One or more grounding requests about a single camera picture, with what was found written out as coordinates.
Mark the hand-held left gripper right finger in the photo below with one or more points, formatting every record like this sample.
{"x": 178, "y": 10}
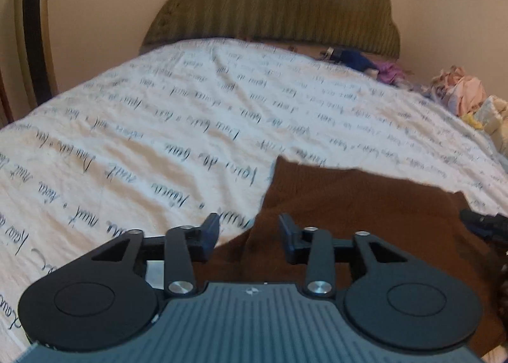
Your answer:
{"x": 289, "y": 238}

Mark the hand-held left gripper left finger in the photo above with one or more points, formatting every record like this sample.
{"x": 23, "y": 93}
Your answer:
{"x": 210, "y": 238}

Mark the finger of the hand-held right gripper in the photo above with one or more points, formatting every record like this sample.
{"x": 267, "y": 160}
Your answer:
{"x": 484, "y": 224}

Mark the brown garment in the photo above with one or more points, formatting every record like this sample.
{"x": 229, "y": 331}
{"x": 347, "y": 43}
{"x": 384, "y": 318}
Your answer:
{"x": 357, "y": 220}

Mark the pink crumpled clothes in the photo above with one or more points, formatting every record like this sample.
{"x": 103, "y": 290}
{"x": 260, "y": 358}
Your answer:
{"x": 460, "y": 89}

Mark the pale yellow cloth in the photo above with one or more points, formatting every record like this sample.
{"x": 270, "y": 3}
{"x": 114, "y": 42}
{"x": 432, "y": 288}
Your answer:
{"x": 492, "y": 115}

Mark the white script-printed blanket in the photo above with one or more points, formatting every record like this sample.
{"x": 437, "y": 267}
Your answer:
{"x": 139, "y": 128}

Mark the purple cloth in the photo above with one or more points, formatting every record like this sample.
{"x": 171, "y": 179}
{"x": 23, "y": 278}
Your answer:
{"x": 391, "y": 72}

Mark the small black white item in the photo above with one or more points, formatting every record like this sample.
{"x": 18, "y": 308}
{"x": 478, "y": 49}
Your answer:
{"x": 328, "y": 54}

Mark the dark blue cloth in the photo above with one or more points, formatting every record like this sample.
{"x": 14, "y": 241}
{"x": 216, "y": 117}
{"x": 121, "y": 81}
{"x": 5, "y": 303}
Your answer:
{"x": 355, "y": 59}

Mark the olive wicker headboard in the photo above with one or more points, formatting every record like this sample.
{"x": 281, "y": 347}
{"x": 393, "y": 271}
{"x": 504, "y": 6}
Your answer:
{"x": 285, "y": 1}

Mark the gold black standing appliance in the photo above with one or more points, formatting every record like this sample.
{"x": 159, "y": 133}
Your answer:
{"x": 33, "y": 21}

